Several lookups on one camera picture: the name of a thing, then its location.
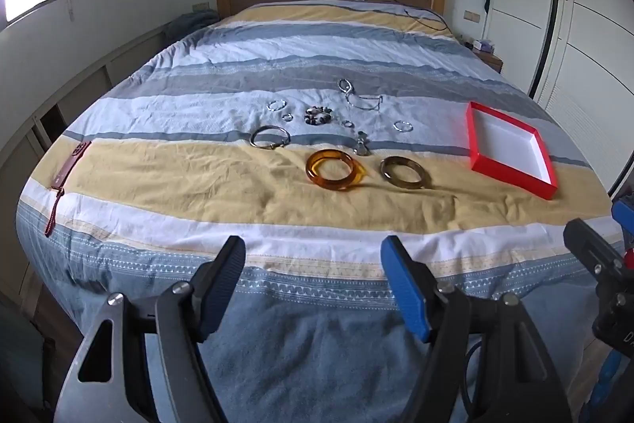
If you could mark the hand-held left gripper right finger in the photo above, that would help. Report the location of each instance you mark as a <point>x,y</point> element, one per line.
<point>406,284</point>

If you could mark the white wardrobe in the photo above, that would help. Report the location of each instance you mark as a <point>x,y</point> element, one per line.
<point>584,6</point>

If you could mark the amber bangle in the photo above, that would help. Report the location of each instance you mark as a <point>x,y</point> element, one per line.
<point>317,173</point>

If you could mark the wooden nightstand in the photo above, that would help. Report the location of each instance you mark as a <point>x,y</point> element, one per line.
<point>490,62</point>

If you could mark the low window-side cabinet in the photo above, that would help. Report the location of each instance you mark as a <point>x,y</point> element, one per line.
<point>59,91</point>

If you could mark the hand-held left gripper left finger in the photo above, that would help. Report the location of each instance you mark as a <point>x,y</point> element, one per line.
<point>223,284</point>

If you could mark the wooden bed with striped duvet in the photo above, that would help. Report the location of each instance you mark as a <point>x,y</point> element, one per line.
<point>297,56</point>

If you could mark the dark brown bangle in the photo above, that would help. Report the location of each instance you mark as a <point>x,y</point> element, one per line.
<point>389,175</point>

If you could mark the red cardboard box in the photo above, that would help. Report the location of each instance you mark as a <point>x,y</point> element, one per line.
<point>510,145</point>

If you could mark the silver pendant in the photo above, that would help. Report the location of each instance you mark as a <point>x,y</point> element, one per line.
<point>362,145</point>

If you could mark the thin silver bangle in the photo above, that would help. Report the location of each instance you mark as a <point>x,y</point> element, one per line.
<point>257,141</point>

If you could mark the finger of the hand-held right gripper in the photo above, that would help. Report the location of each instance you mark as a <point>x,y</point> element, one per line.
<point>626,211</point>
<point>589,247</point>

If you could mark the grey-blue cloth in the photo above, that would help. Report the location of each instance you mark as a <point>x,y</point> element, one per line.
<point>190,22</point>

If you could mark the wall socket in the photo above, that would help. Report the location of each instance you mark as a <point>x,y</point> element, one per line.
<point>472,16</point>
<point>200,6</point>

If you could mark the purple tissue box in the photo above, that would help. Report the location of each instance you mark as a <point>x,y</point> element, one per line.
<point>483,45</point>

